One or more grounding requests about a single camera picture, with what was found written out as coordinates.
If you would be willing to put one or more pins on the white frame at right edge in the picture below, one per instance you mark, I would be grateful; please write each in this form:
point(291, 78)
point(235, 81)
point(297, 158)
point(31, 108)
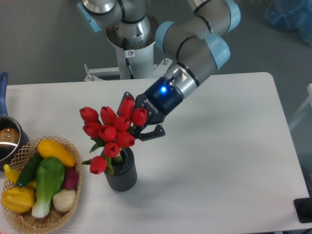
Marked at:
point(302, 110)

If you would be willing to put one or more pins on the blue handled saucepan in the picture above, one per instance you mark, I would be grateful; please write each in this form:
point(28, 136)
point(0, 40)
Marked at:
point(12, 136)

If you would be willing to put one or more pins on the yellow squash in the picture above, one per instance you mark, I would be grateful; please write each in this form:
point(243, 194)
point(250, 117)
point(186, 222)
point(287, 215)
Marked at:
point(50, 148)

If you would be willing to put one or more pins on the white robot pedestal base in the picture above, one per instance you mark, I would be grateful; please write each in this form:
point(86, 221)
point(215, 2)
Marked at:
point(134, 47)

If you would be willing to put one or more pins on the dark green cucumber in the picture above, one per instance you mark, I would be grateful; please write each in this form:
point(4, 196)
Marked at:
point(29, 171)

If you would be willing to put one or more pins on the black device at table edge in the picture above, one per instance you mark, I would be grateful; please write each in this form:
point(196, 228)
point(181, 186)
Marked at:
point(303, 207)

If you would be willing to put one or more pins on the green bok choy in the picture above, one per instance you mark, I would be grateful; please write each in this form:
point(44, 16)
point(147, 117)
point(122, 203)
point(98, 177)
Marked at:
point(49, 178)

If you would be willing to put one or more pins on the blue plastic bag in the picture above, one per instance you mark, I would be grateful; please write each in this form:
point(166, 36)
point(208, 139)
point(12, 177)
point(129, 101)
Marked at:
point(291, 15)

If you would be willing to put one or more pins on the small yellow gourd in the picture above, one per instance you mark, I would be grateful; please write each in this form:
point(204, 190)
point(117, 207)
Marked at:
point(12, 176)

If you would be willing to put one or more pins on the red tulip bouquet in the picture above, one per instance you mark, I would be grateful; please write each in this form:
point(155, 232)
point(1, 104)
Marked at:
point(111, 133)

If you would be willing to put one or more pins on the yellow bell pepper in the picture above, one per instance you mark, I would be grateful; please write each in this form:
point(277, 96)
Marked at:
point(18, 200)

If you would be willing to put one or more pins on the dark grey ribbed vase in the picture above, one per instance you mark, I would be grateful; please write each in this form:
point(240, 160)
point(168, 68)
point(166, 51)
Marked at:
point(122, 175)

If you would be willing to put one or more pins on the white garlic bulb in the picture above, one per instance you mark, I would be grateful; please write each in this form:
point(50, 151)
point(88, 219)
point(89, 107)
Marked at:
point(64, 200)

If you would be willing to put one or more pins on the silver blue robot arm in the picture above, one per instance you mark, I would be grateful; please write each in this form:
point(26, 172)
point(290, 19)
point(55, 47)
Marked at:
point(196, 46)

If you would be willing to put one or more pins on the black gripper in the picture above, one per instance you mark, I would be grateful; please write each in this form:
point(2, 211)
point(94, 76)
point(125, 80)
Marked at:
point(159, 100)

